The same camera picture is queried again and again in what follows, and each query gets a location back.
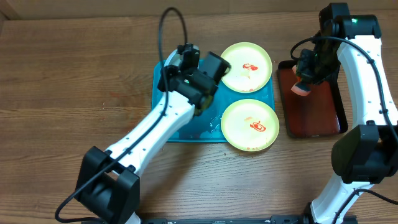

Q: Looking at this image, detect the yellow-green plate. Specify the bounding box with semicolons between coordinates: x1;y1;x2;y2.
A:
221;42;272;93
221;99;280;152

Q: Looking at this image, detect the light blue plate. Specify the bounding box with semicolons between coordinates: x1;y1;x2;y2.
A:
164;49;182;67

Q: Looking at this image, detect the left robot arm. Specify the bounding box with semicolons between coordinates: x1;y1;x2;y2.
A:
74;44;231;223

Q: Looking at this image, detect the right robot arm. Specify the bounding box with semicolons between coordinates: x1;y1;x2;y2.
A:
292;2;397;223

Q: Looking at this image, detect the black red-lined tray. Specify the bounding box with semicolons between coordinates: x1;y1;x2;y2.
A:
277;60;348;138

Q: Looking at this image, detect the teal plastic tray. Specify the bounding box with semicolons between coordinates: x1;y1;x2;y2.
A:
151;58;276;144

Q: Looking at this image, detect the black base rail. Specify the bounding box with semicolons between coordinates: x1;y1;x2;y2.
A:
81;215;358;224

